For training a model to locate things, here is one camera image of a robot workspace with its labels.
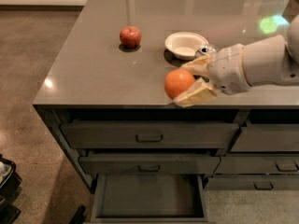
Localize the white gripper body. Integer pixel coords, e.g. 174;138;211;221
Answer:
208;44;250;95

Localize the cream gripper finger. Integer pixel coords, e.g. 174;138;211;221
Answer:
174;78;219;107
181;55;214;77

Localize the orange fruit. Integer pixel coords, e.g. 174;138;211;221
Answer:
164;69;196;99

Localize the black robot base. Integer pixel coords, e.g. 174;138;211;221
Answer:
0;155;21;224

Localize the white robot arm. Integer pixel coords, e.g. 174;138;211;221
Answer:
174;16;299;107

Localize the grey top right drawer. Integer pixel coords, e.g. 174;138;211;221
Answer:
231;121;299;152

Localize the grey middle right drawer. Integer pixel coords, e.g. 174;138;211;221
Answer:
215;156;299;175

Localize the grey middle left drawer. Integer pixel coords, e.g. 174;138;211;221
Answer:
78;153;220;175

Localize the grey open bottom drawer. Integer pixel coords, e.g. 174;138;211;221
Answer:
91;174;208;224

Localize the grey top left drawer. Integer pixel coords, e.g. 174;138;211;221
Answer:
61;121;239;148

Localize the white green soda can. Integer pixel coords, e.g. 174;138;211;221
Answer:
195;44;219;58

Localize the white bowl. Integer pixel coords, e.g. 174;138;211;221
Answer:
164;32;208;61

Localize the red apple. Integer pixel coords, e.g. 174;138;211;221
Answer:
120;26;142;49

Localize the grey counter cabinet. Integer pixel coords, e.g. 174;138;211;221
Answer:
34;0;299;191

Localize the black object at floor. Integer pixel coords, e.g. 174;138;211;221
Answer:
69;205;86;224

